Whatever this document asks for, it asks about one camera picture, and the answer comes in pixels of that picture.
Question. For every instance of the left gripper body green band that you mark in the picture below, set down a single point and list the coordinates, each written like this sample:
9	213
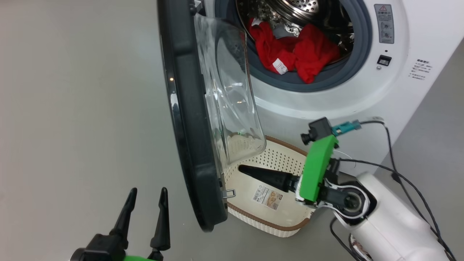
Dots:
105	250

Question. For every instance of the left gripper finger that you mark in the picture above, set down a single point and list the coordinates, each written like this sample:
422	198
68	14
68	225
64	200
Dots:
125	217
162	224

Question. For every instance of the black door lock socket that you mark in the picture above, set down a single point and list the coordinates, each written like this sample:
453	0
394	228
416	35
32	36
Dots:
384	60

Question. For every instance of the grey warning label sticker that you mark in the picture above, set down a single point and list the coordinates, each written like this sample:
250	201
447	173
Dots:
384	23

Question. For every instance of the white front-load washing machine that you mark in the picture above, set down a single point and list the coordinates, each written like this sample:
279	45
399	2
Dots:
326	105

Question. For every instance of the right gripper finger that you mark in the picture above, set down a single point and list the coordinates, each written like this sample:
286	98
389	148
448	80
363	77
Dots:
268	177

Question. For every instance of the grey rubber door gasket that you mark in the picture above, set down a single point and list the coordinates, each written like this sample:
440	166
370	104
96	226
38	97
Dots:
362	47

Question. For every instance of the dark grey glass washer door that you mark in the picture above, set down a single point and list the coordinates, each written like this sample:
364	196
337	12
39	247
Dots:
188	108

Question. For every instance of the cream perforated laundry basket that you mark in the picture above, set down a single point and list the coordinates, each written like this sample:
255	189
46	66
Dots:
243	204

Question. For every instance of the silver door latch hook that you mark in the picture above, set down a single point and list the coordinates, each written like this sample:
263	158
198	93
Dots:
229	194

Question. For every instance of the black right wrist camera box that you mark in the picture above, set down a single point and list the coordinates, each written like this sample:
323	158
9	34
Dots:
319	128

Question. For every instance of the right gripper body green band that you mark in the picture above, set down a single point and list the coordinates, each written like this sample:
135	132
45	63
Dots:
315	170

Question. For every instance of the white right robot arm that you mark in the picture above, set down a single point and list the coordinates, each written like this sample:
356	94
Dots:
391	224

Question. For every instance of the printed instruction text label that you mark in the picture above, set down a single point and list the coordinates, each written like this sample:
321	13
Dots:
420	69

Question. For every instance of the paper sticker in basket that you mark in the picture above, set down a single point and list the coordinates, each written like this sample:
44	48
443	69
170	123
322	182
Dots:
268	197

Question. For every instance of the plain red garment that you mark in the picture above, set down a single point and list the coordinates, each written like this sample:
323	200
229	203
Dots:
315	50

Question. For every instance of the stainless steel washer drum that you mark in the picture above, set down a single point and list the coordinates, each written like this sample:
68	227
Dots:
301	5

